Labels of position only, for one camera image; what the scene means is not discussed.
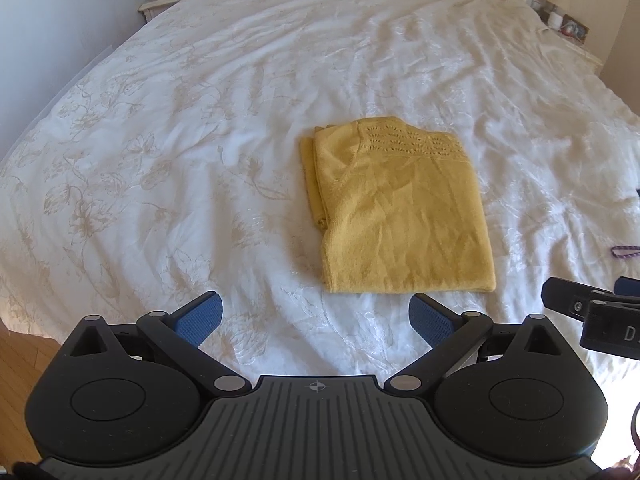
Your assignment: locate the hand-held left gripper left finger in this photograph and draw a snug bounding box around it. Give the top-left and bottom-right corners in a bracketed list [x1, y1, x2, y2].
[62, 291, 253, 397]

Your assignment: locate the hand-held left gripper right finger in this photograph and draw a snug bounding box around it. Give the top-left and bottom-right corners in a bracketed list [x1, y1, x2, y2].
[384, 293, 566, 397]

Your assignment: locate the yellow knitted sweater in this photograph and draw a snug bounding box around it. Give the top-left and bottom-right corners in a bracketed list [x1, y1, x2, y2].
[299, 116, 497, 294]

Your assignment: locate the white nightstand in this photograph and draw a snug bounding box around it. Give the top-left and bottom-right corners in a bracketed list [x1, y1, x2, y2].
[138, 0, 236, 23]
[537, 25, 606, 73]

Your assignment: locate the white floral duvet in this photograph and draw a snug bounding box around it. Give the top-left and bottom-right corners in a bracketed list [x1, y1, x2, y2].
[0, 0, 640, 381]

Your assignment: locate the wooden photo frame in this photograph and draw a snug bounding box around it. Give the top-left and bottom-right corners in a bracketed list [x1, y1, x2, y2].
[560, 14, 590, 43]

